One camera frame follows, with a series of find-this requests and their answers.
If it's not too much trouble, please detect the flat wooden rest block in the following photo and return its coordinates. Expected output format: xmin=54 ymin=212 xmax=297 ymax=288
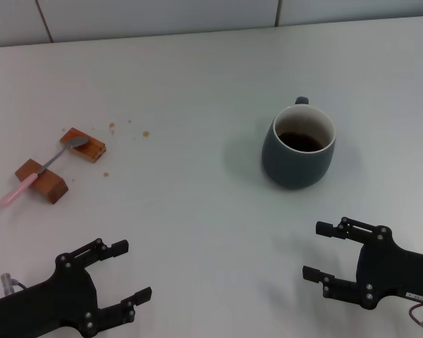
xmin=59 ymin=127 xmax=107 ymax=164

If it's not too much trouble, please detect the tall wooden rest block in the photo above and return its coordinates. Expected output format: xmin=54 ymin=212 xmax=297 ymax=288
xmin=14 ymin=158 xmax=70 ymax=204

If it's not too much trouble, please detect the dark grey ceramic cup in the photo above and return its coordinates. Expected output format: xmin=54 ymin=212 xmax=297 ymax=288
xmin=260 ymin=96 xmax=337 ymax=190

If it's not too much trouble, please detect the pink handled metal spoon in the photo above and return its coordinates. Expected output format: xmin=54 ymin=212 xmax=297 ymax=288
xmin=0 ymin=136 xmax=91 ymax=208

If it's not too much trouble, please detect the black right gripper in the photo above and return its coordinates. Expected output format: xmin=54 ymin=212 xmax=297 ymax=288
xmin=302 ymin=217 xmax=423 ymax=311

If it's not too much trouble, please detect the left gripper silver cable connector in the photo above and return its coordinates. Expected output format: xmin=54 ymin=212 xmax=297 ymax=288
xmin=0 ymin=273 xmax=27 ymax=292

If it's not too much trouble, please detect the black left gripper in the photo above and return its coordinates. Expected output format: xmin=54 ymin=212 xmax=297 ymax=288
xmin=0 ymin=238 xmax=152 ymax=338

